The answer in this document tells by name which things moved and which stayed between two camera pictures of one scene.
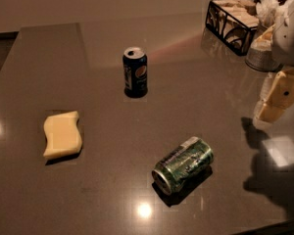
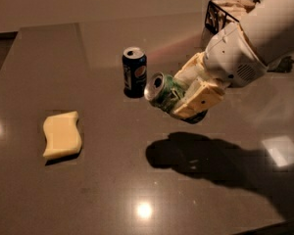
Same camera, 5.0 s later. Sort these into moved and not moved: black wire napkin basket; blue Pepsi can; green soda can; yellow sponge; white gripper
Moved: white gripper; green soda can
Not moved: yellow sponge; black wire napkin basket; blue Pepsi can
